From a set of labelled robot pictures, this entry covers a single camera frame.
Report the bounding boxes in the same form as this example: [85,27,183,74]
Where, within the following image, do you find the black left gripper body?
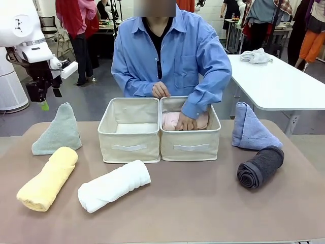
[25,67,63,102]

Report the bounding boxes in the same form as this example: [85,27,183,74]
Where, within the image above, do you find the green cone towel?
[31,102,83,156]

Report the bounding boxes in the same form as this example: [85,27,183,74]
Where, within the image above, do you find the yellow towel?
[16,146,79,212]

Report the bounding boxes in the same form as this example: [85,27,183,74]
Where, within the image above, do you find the white towel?
[77,159,152,214]

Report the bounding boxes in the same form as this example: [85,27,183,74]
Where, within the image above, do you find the pink towel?
[161,111,210,132]

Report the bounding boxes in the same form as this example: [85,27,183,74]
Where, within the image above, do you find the dark grey towel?
[237,145,285,190]

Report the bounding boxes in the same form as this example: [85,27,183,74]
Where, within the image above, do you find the person's left forearm blue sleeve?
[181,67,233,120]

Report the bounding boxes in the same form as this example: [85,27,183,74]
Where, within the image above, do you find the person's right forearm blue sleeve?
[111,67,158,98]

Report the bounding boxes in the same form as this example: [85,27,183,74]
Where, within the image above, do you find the metal folding stool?
[56,32,76,59]

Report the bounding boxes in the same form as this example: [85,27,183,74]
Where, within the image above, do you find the person's right hand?
[152,81,171,99]

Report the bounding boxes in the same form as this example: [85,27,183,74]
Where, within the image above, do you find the person's left hand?
[176,111,199,131]

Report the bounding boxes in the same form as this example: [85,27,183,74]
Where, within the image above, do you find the black office chair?
[38,15,58,43]

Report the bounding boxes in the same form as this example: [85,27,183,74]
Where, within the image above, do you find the person in red and pink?
[55,0,101,86]

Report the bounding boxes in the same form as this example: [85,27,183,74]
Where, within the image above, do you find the cluttered background desk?
[97,18,120,59]

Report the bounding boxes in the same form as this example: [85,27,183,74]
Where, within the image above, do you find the beige fabric storage box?
[97,97,161,164]
[159,96,221,162]

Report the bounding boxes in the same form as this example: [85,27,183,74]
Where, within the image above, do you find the black tripod stand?
[110,0,123,35]

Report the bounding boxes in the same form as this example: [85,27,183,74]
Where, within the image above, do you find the person in blue shirt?
[111,0,233,99]

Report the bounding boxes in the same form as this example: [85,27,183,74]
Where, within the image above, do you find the red hanging garment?
[176,0,196,13]

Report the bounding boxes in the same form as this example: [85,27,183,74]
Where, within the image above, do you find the grey metal background table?
[223,17,245,54]

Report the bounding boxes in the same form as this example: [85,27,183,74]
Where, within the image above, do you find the person in black clothes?
[219,0,242,31]

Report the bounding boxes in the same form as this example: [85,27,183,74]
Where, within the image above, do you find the blue cone folded towel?
[231,101,283,152]

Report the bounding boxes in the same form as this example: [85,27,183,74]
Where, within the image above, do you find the white crumpled cloth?
[240,47,274,65]

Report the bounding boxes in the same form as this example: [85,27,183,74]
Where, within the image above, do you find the mannequin with blue plaid clothes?
[241,0,294,53]

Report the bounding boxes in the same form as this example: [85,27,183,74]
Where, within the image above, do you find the white side table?
[227,53,325,138]

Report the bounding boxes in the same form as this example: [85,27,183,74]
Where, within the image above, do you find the mannequin with orange trousers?
[294,0,325,72]

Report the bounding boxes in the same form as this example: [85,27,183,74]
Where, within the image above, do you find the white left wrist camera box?
[59,60,79,79]

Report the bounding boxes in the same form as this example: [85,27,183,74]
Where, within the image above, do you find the white ribbed cylinder pedestal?
[0,47,29,111]

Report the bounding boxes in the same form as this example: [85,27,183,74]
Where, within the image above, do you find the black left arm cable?
[5,46,30,71]

